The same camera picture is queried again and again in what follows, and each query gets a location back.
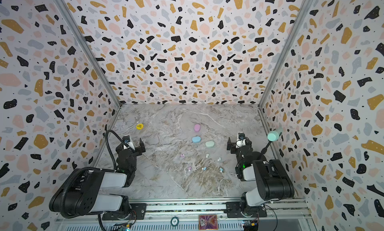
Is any mint green charging case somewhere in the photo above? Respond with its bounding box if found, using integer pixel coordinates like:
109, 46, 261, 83
205, 141, 215, 148

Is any blue charging case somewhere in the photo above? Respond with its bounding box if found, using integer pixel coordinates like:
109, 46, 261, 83
192, 136, 201, 143

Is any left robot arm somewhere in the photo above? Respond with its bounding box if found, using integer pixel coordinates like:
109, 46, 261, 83
49, 136, 146, 220

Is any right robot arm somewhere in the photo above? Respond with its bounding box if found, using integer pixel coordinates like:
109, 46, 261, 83
227, 133, 295, 213

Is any pink charging case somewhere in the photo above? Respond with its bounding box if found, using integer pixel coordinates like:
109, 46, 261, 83
194, 124, 201, 133

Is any pink square tag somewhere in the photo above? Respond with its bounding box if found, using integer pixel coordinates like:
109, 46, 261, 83
199, 215, 219, 231

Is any round white badge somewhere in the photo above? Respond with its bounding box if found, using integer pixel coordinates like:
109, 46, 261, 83
171, 217, 179, 227

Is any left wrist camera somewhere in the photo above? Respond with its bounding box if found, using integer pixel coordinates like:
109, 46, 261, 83
122, 136, 136, 151

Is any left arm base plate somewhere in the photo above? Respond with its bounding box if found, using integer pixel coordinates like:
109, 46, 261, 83
102, 203, 147, 222

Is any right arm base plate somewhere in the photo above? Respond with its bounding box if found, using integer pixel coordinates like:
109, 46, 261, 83
224, 201, 267, 219

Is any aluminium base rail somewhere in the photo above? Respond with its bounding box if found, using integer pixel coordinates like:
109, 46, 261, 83
53, 197, 316, 231

